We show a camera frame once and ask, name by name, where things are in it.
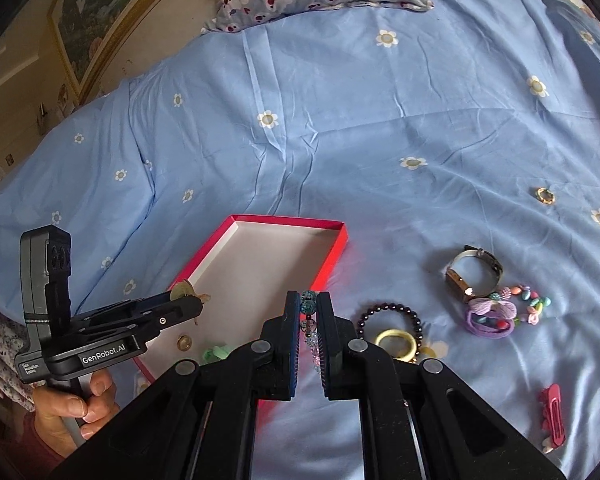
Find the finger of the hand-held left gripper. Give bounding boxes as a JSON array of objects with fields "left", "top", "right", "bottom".
[
  {"left": 130, "top": 306, "right": 204, "bottom": 341},
  {"left": 80, "top": 292, "right": 201, "bottom": 326}
]

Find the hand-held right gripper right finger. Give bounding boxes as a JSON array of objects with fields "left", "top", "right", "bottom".
[{"left": 316, "top": 292, "right": 567, "bottom": 480}]

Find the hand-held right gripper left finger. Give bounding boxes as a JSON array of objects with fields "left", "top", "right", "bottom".
[{"left": 47, "top": 291, "right": 301, "bottom": 480}]

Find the gold round earring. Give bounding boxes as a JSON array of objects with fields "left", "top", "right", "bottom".
[{"left": 169, "top": 281, "right": 212, "bottom": 306}]

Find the crystal bead bracelet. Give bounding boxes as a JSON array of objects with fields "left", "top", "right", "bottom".
[{"left": 300, "top": 289, "right": 324, "bottom": 374}]

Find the yellow hair claw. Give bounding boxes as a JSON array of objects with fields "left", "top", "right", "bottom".
[{"left": 374, "top": 328, "right": 419, "bottom": 362}]

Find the black bead bracelet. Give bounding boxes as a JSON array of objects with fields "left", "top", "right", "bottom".
[{"left": 356, "top": 301, "right": 424, "bottom": 349}]

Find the red cardboard box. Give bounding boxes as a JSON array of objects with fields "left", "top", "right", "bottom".
[{"left": 132, "top": 214, "right": 349, "bottom": 387}]

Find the gold square wristwatch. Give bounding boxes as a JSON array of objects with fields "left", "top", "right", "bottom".
[{"left": 445, "top": 245, "right": 505, "bottom": 304}]

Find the purple flower hair tie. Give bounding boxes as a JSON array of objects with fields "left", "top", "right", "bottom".
[{"left": 464, "top": 296, "right": 516, "bottom": 340}]

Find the pastel bead bracelet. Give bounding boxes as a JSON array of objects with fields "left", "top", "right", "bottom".
[{"left": 500, "top": 284, "right": 553, "bottom": 326}]

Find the pink hair clip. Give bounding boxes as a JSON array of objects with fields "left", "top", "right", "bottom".
[{"left": 538, "top": 383, "right": 567, "bottom": 454}]

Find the person's left hand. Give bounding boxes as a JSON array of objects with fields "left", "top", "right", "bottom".
[{"left": 32, "top": 367, "right": 119, "bottom": 457}]

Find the floral patterned cloth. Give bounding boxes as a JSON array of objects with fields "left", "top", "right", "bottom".
[{"left": 0, "top": 294, "right": 37, "bottom": 414}]

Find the green hair tie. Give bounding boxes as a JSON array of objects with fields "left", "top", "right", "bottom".
[{"left": 200, "top": 345, "right": 231, "bottom": 366}]

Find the gold framed wall picture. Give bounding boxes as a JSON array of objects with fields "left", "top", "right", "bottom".
[{"left": 47, "top": 0, "right": 222, "bottom": 107}]

